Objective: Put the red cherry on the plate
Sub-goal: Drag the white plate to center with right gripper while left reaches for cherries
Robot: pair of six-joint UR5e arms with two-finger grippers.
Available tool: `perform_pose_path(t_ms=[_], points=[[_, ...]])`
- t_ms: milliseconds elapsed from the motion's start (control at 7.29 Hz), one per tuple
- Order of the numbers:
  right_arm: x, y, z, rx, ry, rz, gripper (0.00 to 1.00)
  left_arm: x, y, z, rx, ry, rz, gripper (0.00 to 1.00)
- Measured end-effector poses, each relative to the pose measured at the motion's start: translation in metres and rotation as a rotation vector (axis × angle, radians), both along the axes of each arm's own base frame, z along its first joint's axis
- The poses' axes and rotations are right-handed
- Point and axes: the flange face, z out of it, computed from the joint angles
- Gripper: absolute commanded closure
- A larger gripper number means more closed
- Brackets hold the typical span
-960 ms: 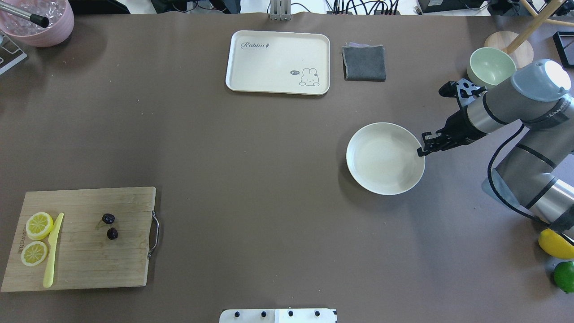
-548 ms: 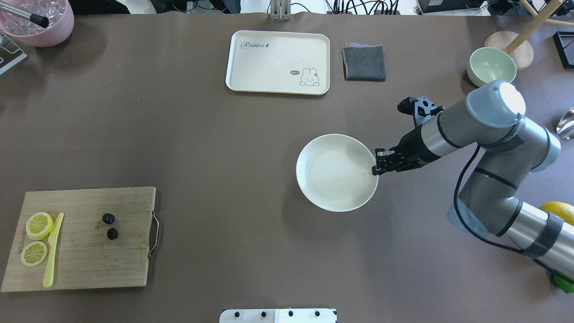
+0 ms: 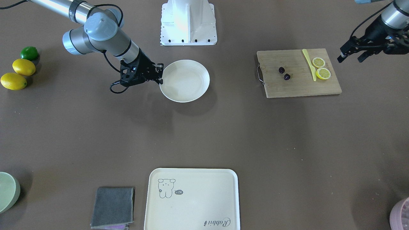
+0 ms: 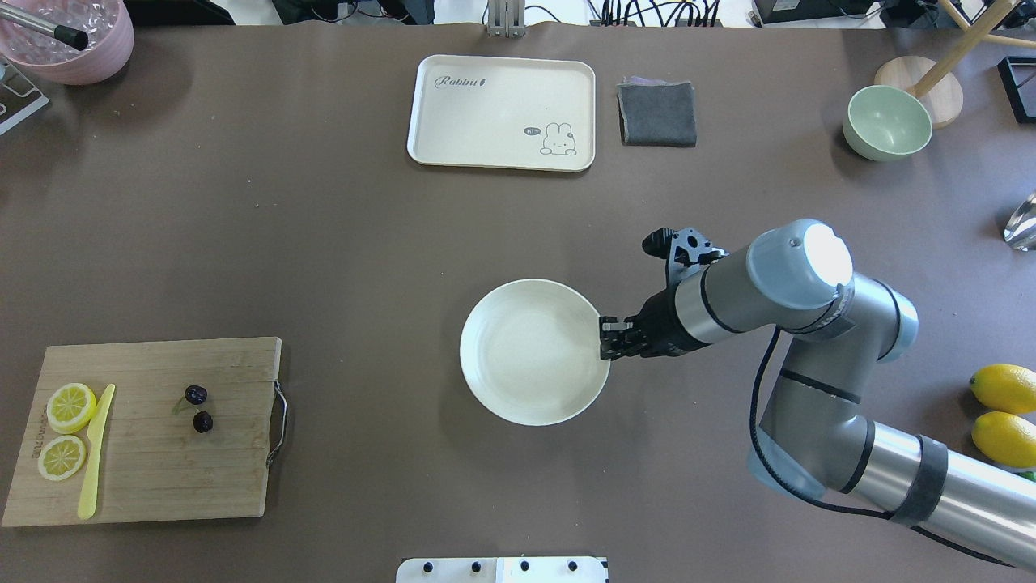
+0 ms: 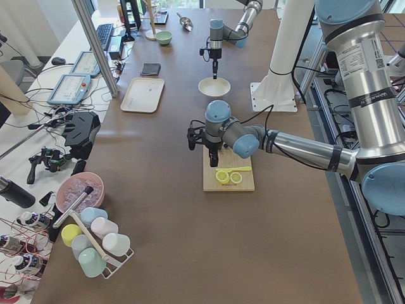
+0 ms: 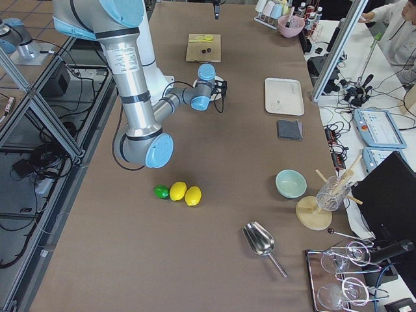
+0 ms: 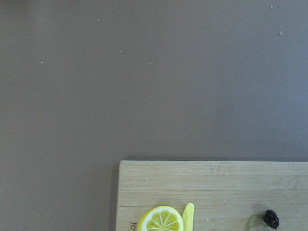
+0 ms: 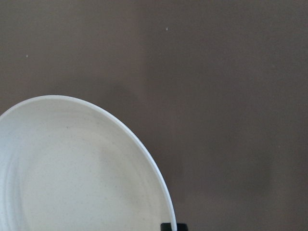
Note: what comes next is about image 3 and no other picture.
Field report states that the yellow plastic knife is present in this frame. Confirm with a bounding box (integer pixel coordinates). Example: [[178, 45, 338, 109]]
[[301, 49, 317, 81]]

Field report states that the lower lemon slice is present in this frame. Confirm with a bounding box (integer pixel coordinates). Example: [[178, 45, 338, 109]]
[[315, 67, 331, 80]]

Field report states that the pink container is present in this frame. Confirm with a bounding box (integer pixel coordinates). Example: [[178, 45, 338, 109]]
[[390, 198, 409, 230]]

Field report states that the pale green round plate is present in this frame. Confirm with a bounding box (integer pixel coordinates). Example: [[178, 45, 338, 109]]
[[0, 172, 20, 213]]

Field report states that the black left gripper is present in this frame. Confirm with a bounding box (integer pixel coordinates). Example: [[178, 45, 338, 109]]
[[337, 16, 408, 63]]

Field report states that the grey folded cloth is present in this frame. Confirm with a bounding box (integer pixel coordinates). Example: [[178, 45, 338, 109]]
[[90, 187, 135, 230]]

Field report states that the cream round plate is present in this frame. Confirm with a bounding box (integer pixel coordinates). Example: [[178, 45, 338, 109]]
[[159, 59, 210, 103]]

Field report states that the yellow lemon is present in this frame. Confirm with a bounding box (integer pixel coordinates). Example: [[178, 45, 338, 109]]
[[12, 59, 36, 76], [1, 73, 27, 90]]

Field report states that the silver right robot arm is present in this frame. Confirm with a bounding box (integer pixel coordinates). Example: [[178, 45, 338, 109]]
[[34, 0, 164, 88]]

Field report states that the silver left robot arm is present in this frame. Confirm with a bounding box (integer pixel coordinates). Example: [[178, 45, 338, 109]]
[[337, 0, 409, 63]]

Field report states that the lemon slice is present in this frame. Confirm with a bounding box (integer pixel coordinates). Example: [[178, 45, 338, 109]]
[[315, 67, 331, 80], [312, 57, 326, 68]]

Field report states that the green lime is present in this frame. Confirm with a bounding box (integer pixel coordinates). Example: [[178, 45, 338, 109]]
[[19, 46, 39, 61]]

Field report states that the wooden cutting board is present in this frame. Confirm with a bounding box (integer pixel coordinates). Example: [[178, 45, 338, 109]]
[[257, 48, 342, 98]]

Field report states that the cream rectangular tray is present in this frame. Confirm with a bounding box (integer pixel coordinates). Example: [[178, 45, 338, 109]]
[[144, 168, 241, 230]]

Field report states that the upper lemon slice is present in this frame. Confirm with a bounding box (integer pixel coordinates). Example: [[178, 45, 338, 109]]
[[312, 57, 326, 68]]

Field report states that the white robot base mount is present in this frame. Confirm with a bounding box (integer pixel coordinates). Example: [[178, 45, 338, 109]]
[[160, 0, 218, 46]]

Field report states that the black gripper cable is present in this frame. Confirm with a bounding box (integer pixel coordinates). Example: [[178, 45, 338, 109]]
[[103, 51, 129, 94]]

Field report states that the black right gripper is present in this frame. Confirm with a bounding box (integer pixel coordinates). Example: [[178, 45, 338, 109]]
[[120, 50, 164, 87]]

